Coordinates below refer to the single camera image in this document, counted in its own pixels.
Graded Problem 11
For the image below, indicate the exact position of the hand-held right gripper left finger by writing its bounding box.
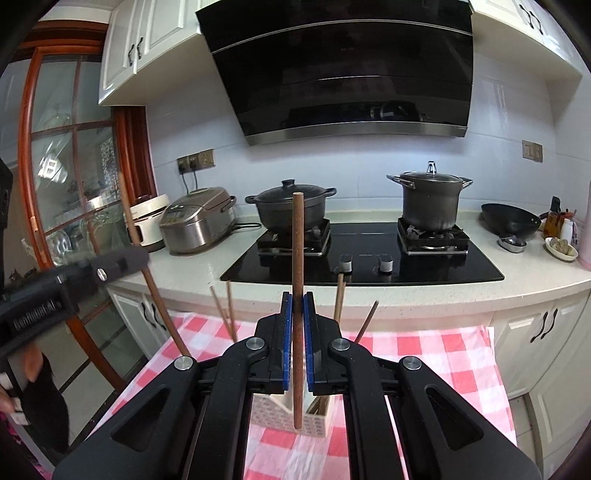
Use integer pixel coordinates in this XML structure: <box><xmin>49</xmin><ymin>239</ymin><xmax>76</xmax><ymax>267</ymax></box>
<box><xmin>53</xmin><ymin>292</ymin><xmax>296</xmax><ymax>480</ymax></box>

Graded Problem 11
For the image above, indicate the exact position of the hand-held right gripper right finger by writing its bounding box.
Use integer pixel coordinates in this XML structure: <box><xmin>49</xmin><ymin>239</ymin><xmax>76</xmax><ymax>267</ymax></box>
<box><xmin>303</xmin><ymin>292</ymin><xmax>543</xmax><ymax>480</ymax></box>

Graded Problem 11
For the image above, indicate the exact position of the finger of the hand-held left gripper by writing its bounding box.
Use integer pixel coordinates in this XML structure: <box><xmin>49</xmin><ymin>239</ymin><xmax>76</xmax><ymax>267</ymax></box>
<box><xmin>88</xmin><ymin>248</ymin><xmax>151</xmax><ymax>283</ymax></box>

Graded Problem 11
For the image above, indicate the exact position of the white plastic utensil basket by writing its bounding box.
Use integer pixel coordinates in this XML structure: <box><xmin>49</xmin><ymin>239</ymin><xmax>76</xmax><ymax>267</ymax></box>
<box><xmin>249</xmin><ymin>392</ymin><xmax>333</xmax><ymax>438</ymax></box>

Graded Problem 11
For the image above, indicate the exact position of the person's left hand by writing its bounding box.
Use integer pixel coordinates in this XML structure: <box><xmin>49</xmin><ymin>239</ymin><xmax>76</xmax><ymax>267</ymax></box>
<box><xmin>22</xmin><ymin>344</ymin><xmax>47</xmax><ymax>385</ymax></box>

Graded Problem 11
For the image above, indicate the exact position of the white countertop cooking appliance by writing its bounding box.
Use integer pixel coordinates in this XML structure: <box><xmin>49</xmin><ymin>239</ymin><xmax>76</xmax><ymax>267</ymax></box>
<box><xmin>124</xmin><ymin>193</ymin><xmax>171</xmax><ymax>254</ymax></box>

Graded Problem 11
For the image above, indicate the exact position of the silver rice cooker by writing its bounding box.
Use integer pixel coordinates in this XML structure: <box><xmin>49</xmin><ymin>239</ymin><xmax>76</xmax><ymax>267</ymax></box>
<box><xmin>159</xmin><ymin>186</ymin><xmax>238</xmax><ymax>256</ymax></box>

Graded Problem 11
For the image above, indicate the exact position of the red wooden glass door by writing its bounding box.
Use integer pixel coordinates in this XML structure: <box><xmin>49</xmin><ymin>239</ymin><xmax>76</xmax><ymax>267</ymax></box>
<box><xmin>18</xmin><ymin>23</ymin><xmax>160</xmax><ymax>384</ymax></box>

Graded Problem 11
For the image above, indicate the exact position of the red white checkered tablecloth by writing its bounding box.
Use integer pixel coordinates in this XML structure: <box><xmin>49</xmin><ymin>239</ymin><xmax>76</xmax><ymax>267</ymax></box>
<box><xmin>85</xmin><ymin>311</ymin><xmax>518</xmax><ymax>480</ymax></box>

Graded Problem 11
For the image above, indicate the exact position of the black casserole pot with lid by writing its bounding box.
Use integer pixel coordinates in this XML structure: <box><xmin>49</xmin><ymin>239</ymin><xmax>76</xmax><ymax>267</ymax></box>
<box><xmin>245</xmin><ymin>179</ymin><xmax>338</xmax><ymax>234</ymax></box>

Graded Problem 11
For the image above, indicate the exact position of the black glass gas stove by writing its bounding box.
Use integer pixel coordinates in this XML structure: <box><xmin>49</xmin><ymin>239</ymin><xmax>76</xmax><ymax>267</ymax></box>
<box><xmin>219</xmin><ymin>217</ymin><xmax>506</xmax><ymax>288</ymax></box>

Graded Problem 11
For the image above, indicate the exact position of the dark stockpot with glass lid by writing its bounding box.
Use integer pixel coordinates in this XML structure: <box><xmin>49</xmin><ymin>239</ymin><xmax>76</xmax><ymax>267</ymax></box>
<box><xmin>386</xmin><ymin>161</ymin><xmax>474</xmax><ymax>232</ymax></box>

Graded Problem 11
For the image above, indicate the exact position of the small metal bowl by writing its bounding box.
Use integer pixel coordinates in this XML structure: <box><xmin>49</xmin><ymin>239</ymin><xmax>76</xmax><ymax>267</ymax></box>
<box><xmin>497</xmin><ymin>234</ymin><xmax>528</xmax><ymax>254</ymax></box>

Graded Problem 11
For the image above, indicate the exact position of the black wok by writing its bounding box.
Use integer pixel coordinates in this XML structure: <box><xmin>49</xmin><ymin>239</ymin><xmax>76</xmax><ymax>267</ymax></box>
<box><xmin>480</xmin><ymin>203</ymin><xmax>550</xmax><ymax>237</ymax></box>

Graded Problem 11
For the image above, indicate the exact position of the black range hood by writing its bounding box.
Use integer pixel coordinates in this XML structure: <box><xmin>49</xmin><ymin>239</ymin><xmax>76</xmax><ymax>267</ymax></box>
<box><xmin>195</xmin><ymin>0</ymin><xmax>476</xmax><ymax>147</ymax></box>

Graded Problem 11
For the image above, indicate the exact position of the small white dish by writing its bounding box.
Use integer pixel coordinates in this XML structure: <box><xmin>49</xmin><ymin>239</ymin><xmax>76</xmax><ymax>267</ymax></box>
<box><xmin>544</xmin><ymin>237</ymin><xmax>580</xmax><ymax>262</ymax></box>

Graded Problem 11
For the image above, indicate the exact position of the dark sauce bottle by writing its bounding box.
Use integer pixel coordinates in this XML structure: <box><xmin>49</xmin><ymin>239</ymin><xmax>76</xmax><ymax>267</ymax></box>
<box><xmin>542</xmin><ymin>196</ymin><xmax>563</xmax><ymax>238</ymax></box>

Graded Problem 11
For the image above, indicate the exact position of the pink thermos flask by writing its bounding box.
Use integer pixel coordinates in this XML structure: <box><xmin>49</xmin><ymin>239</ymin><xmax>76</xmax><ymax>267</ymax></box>
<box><xmin>579</xmin><ymin>180</ymin><xmax>591</xmax><ymax>271</ymax></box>

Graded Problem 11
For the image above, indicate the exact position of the triple wall socket panel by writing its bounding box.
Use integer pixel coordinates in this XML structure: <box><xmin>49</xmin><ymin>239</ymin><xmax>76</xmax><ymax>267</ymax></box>
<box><xmin>177</xmin><ymin>148</ymin><xmax>216</xmax><ymax>174</ymax></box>

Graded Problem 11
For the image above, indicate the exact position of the white wall cabinet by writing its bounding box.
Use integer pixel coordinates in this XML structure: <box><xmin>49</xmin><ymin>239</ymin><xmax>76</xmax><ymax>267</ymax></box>
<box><xmin>98</xmin><ymin>0</ymin><xmax>208</xmax><ymax>107</ymax></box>
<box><xmin>468</xmin><ymin>0</ymin><xmax>585</xmax><ymax>81</ymax></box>

